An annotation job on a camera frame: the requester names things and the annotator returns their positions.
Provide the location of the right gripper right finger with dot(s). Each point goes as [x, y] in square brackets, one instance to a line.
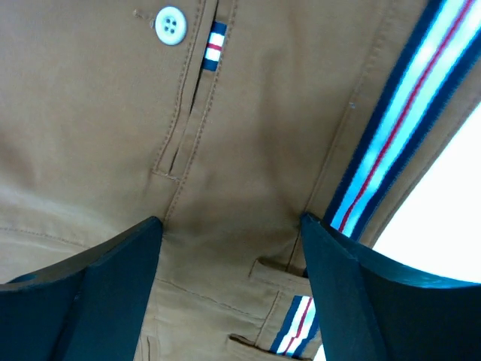
[371, 307]

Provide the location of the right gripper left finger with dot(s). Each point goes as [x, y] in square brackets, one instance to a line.
[90, 306]

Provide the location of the brown trousers with striped trim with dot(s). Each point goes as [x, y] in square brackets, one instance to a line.
[227, 120]

